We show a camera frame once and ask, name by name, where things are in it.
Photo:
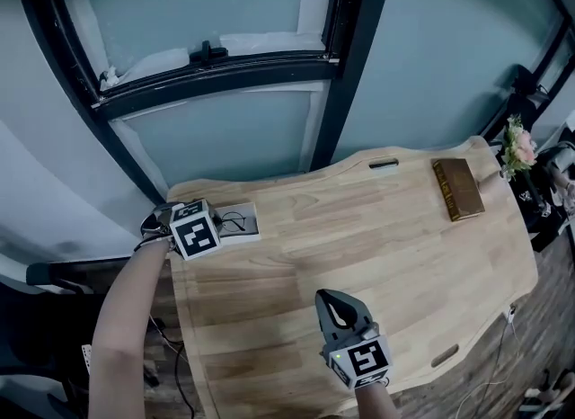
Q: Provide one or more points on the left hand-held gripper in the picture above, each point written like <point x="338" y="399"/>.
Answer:
<point x="195" y="233"/>

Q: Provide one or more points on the black printed bag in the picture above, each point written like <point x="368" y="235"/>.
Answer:
<point x="541" y="219"/>

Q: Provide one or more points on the pair of shoes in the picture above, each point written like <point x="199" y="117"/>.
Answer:
<point x="550" y="392"/>

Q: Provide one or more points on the black window frame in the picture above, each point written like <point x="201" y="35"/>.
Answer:
<point x="346" y="93"/>

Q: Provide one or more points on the pink flower bouquet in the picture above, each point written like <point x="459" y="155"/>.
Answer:
<point x="519" y="147"/>

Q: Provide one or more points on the black office chair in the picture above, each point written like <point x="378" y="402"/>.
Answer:
<point x="521" y="93"/>
<point x="40" y="318"/>

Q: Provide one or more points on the person's left forearm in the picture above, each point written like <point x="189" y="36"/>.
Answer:
<point x="121" y="327"/>

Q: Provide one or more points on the brown hardcover book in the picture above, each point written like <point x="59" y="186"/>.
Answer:
<point x="460" y="190"/>

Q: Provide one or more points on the white box with round eyeglasses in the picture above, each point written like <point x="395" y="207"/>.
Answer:
<point x="249" y="228"/>

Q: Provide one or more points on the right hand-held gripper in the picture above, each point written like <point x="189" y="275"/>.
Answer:
<point x="361" y="356"/>

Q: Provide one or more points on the round black wire-frame eyeglasses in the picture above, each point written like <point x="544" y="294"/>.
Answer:
<point x="233" y="216"/>

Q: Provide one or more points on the person's right forearm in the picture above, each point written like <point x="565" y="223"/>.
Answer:
<point x="375" y="401"/>

